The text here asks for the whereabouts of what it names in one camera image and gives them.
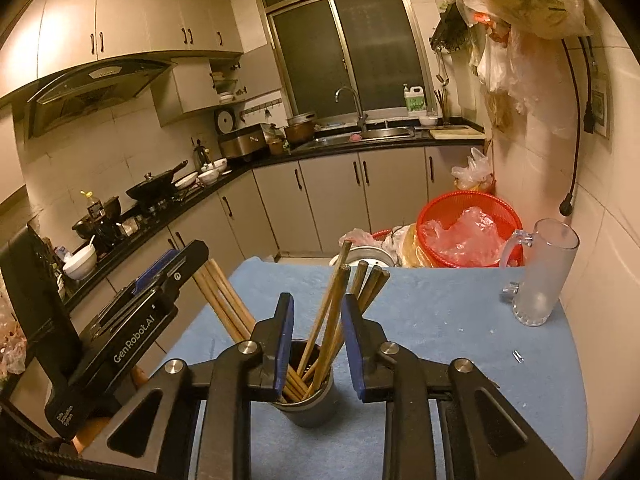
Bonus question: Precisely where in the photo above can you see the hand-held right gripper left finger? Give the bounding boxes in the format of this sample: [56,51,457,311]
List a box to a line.
[80,292,296,480]

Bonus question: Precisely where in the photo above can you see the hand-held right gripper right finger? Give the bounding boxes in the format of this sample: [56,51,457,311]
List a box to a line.
[341,294,576,480]

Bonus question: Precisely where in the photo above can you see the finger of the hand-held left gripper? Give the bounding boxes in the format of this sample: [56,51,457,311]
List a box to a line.
[80,240,210,335]

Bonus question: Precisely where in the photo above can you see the bunch of wooden chopsticks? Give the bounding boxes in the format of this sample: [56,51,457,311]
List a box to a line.
[192,240,391,403]

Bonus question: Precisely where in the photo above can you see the dark round chopstick holder cup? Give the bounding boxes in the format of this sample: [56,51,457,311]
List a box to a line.
[272,340,335,428]

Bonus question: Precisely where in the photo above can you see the person's left hand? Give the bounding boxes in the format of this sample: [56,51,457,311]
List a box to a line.
[72,366,149,456]

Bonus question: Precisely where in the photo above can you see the black pot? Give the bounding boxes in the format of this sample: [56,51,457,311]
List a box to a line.
[72,197,123,241]

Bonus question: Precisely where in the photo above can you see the large white bowl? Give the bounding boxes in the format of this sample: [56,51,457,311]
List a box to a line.
[62,247,98,281]

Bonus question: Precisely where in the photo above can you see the plastic bag of groceries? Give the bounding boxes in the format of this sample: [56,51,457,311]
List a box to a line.
[0,310,26,376]

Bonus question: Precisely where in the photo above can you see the black wok with lid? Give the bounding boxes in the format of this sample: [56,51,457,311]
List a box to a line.
[125,160,190,201]

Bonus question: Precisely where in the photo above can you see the yellow capped bottle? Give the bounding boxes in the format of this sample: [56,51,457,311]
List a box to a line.
[82,191,103,221]

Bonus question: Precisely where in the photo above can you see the white round container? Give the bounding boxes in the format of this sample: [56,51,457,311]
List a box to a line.
[328,245,401,268]

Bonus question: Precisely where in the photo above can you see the blue towel table cover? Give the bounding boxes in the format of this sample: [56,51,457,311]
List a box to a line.
[165,257,588,480]

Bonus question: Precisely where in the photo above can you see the pinkish plastic bag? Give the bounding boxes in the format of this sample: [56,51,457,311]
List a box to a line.
[340,228,401,253]

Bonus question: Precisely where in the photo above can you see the beige lower cabinets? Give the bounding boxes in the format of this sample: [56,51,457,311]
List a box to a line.
[0,145,493,411]

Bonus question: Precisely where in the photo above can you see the clear crumpled plastic bag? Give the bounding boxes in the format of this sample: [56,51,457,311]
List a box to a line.
[420,206,506,267]

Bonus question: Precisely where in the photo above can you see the metal box cooker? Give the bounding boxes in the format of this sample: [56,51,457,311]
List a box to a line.
[218,123,276,159]

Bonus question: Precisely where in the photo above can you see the black kitchen countertop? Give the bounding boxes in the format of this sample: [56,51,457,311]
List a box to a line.
[50,127,488,311]

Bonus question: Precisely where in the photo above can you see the red plastic basket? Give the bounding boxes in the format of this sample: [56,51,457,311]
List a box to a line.
[416,191,524,268]

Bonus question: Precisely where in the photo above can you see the black range hood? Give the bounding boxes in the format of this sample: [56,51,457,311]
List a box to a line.
[26,59,173,138]

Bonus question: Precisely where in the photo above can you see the brown cooking pot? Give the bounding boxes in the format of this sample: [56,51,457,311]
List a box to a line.
[285,112,317,143]

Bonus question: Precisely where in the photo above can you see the frosted glass mug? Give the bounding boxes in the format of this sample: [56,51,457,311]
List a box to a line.
[500,218,580,327]

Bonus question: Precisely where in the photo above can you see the steel kitchen sink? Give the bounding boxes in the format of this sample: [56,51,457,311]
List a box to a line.
[305,127,416,148]

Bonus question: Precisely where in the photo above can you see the white crumpled plastic bag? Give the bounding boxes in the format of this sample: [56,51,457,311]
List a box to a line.
[451,147,496,192]

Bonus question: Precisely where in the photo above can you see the metal sink faucet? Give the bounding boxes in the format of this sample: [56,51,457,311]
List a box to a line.
[335,86,368,133]

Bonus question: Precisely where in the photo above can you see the wooden cutting board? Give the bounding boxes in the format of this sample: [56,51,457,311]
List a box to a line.
[430,125,486,141]

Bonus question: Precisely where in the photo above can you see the green detergent bottle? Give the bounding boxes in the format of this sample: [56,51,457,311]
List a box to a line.
[403,84,426,117]

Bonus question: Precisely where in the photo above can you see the sink side utensil holder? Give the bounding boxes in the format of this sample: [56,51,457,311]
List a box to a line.
[434,89,451,126]

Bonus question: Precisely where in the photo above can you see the kitchen window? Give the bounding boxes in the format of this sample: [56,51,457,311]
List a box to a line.
[254,0,436,126]

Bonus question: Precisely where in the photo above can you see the clear hanging plastic bags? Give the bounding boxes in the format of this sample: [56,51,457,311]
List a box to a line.
[475,25,541,116]

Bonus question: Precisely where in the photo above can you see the black corrugated cable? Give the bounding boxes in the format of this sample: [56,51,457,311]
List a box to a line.
[0,437,101,478]

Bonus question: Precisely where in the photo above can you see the open wall cabinet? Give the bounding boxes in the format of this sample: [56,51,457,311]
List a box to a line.
[151,55,246,128]

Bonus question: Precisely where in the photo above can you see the black power cable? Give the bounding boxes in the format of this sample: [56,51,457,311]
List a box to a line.
[559,37,590,217]

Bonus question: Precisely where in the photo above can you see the beige upper wall cabinets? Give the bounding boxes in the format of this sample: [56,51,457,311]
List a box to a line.
[0,0,246,106]

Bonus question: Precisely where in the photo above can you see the wall power strip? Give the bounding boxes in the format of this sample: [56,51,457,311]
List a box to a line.
[582,62,611,138]

